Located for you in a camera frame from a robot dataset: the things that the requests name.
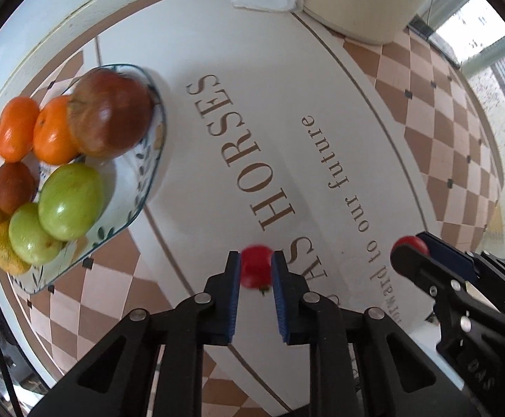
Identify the red cherry tomato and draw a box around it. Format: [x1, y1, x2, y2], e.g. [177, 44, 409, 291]
[240, 245, 273, 295]
[391, 235, 430, 255]

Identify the yellow orange fruit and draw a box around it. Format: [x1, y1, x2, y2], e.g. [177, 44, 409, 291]
[0, 220, 31, 276]

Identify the green apple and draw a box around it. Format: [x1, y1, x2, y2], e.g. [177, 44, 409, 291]
[38, 163, 104, 242]
[8, 202, 64, 265]

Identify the orange tangerine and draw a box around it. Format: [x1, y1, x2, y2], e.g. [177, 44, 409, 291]
[0, 96, 39, 163]
[33, 95, 79, 166]

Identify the dark red apple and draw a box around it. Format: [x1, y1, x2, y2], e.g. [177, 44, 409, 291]
[67, 68, 153, 159]

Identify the checkered table mat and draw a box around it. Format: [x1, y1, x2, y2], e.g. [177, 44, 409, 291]
[0, 0, 505, 417]

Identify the glass fruit plate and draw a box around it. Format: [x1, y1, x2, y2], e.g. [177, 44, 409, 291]
[0, 64, 166, 294]

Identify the small brown-red fruit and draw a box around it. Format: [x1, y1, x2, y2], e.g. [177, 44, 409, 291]
[0, 162, 37, 215]

